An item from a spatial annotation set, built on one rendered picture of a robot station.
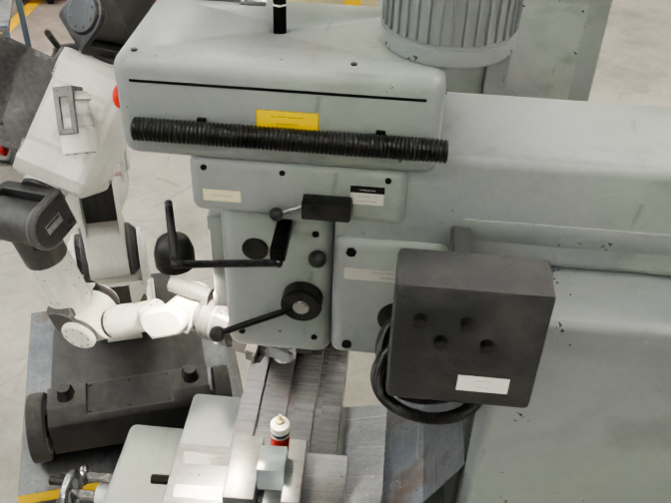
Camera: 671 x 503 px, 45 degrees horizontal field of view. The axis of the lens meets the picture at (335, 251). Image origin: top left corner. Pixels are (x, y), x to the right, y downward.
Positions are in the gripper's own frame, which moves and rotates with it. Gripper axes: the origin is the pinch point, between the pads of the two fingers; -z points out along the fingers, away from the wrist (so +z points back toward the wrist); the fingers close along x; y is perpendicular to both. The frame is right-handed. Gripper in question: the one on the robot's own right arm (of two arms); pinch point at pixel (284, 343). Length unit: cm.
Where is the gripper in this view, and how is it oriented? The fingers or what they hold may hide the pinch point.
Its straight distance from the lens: 163.2
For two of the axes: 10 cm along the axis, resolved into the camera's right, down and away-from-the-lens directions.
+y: -0.4, 7.9, 6.2
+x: 4.1, -5.5, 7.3
